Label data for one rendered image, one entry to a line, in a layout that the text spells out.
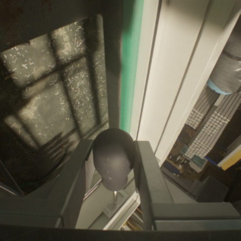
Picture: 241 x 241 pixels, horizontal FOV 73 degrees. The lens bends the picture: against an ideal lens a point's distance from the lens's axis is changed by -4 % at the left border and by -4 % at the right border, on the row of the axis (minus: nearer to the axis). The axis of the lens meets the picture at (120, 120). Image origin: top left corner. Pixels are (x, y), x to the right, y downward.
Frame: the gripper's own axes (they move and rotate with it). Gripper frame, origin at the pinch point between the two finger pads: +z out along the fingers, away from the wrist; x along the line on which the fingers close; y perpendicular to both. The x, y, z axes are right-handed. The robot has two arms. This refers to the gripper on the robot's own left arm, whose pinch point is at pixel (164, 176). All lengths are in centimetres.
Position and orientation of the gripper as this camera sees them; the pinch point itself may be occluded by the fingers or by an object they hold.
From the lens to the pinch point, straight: 45.4
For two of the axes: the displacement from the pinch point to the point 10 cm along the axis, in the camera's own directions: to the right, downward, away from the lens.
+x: 6.7, -5.8, 4.6
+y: -0.2, 6.1, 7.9
